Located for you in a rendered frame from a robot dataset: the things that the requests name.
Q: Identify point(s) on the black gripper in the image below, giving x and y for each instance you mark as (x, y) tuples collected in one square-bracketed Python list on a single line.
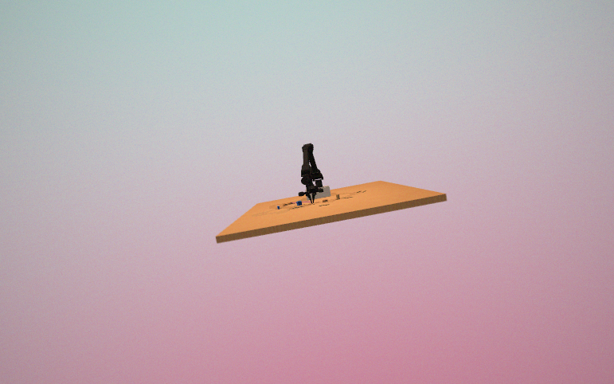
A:
[(313, 193)]

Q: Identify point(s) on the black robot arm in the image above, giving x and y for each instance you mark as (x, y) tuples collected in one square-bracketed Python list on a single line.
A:
[(310, 172)]

